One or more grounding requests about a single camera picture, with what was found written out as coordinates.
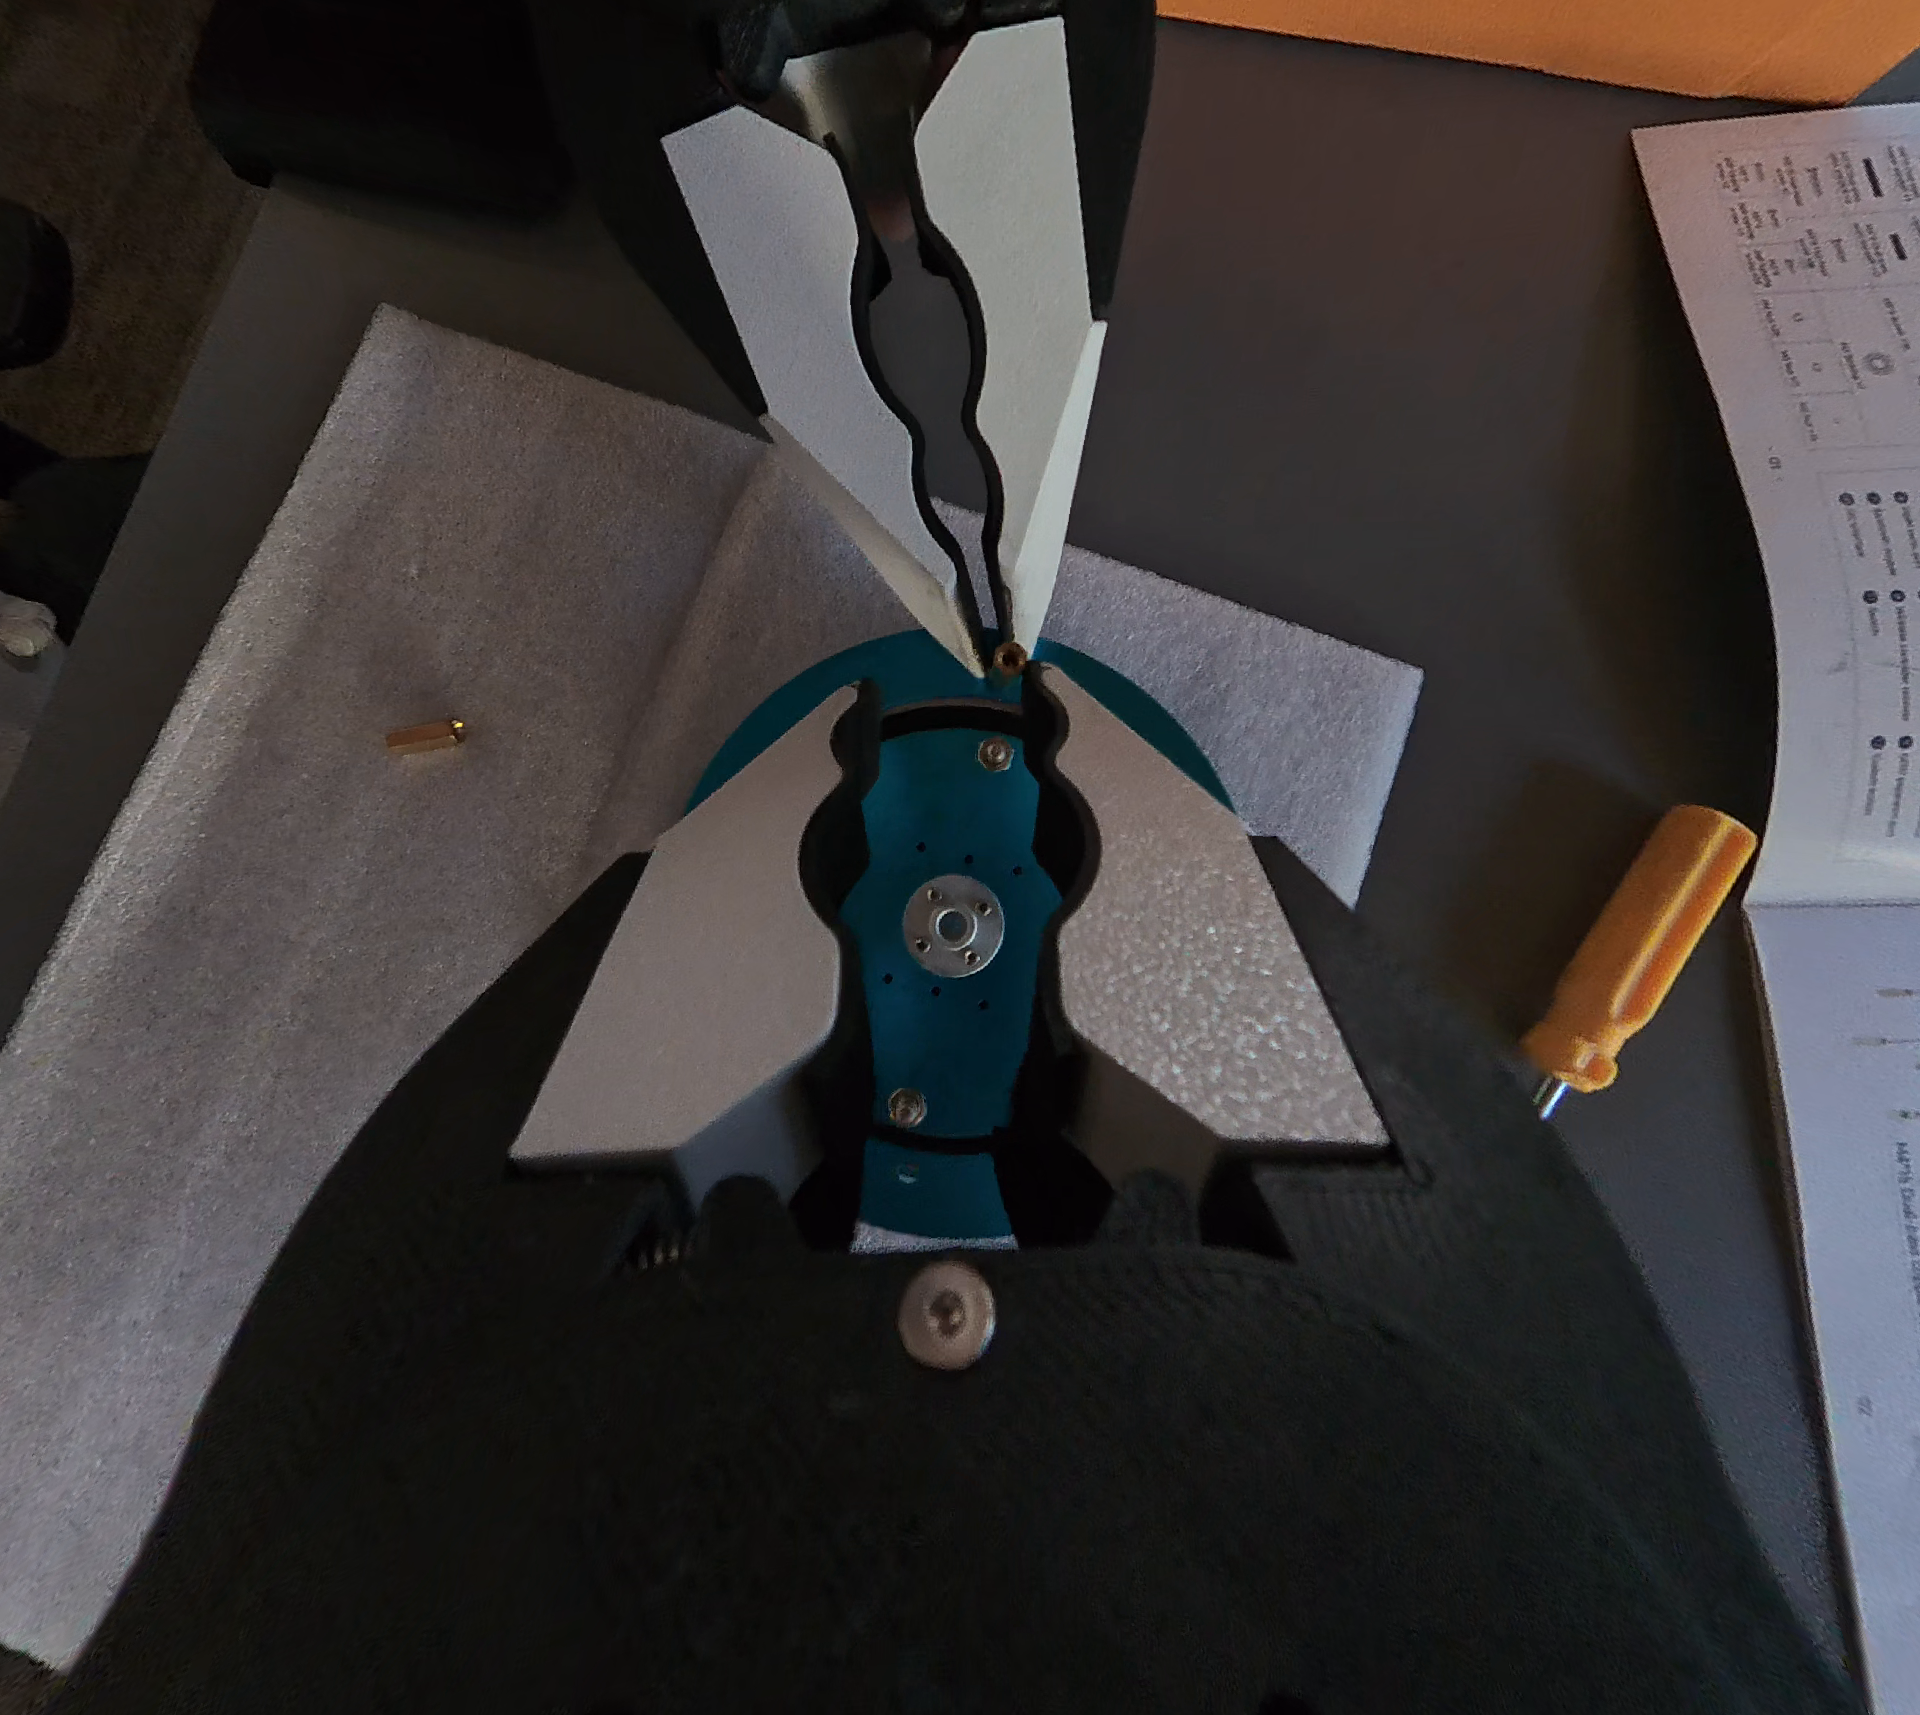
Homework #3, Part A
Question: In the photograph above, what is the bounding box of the white foam sheet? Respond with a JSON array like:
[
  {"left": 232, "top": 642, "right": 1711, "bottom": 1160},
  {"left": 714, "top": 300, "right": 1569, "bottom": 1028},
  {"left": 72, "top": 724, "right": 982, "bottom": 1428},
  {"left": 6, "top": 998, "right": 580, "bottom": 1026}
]
[{"left": 0, "top": 306, "right": 1428, "bottom": 1672}]

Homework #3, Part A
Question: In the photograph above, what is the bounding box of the printed instruction booklet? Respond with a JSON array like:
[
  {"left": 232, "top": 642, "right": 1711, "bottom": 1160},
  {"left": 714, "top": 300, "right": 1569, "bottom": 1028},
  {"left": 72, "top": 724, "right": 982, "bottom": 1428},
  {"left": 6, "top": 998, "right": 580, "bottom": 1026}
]
[{"left": 1636, "top": 97, "right": 1920, "bottom": 1715}]

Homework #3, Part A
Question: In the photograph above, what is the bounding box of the dark grey desk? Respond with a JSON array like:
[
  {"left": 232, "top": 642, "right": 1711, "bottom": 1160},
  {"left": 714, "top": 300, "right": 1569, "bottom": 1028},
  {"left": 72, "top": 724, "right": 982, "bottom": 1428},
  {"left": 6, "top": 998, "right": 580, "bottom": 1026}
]
[{"left": 0, "top": 7, "right": 1920, "bottom": 1658}]

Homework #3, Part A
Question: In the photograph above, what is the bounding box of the black office chair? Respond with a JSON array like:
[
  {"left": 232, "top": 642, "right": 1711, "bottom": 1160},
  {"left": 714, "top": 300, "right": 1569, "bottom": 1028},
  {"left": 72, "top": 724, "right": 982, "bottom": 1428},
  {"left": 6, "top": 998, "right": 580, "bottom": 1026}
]
[{"left": 0, "top": 0, "right": 587, "bottom": 562}]

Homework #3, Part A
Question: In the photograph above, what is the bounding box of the blue round metal base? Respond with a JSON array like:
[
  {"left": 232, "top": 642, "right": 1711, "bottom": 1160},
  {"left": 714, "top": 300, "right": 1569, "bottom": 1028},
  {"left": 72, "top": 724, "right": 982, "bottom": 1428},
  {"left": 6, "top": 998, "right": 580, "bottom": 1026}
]
[{"left": 683, "top": 630, "right": 1238, "bottom": 1244}]

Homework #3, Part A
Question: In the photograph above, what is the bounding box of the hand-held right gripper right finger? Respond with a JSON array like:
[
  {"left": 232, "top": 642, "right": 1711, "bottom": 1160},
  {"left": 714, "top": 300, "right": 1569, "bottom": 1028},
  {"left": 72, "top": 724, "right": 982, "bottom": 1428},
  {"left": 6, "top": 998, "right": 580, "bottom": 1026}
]
[{"left": 1019, "top": 682, "right": 1398, "bottom": 1190}]

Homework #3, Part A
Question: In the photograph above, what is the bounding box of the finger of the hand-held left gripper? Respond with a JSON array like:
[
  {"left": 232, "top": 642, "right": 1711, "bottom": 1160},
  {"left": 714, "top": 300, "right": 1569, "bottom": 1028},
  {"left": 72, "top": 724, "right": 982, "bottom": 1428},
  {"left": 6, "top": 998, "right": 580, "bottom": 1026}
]
[
  {"left": 659, "top": 85, "right": 1001, "bottom": 674},
  {"left": 916, "top": 7, "right": 1111, "bottom": 652}
]

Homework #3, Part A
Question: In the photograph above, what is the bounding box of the orange handled screwdriver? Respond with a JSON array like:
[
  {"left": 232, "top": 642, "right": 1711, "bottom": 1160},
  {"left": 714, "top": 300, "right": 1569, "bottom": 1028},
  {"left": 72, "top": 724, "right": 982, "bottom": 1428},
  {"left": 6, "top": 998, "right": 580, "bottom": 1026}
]
[{"left": 1516, "top": 804, "right": 1760, "bottom": 1120}]

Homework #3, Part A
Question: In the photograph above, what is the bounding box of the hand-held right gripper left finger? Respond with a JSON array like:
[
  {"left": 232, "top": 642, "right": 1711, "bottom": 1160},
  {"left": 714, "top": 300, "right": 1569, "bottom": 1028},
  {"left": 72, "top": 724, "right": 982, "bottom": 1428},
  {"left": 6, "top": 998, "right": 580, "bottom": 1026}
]
[{"left": 509, "top": 696, "right": 877, "bottom": 1186}]

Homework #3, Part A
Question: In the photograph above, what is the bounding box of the blue disc with bearing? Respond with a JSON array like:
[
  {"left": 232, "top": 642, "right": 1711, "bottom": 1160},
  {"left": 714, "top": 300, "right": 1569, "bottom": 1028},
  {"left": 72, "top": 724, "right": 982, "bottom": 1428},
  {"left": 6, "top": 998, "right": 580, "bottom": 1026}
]
[{"left": 845, "top": 690, "right": 1088, "bottom": 1162}]

